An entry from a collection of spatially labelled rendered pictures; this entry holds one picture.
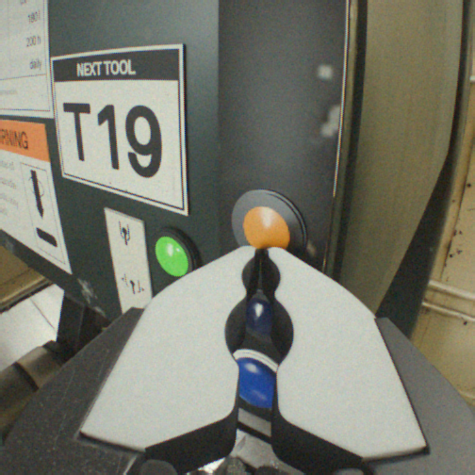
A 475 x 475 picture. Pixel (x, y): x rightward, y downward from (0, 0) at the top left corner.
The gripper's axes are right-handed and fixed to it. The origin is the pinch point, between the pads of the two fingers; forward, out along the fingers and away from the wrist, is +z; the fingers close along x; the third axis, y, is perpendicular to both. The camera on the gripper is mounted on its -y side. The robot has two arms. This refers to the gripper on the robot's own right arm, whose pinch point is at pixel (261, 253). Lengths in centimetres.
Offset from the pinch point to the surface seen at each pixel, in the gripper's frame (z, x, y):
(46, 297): 102, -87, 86
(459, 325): 81, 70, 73
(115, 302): 7.1, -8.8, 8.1
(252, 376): 1.0, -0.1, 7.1
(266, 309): 1.2, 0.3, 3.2
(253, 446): 41, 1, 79
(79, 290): 9.2, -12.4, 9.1
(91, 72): 6.5, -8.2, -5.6
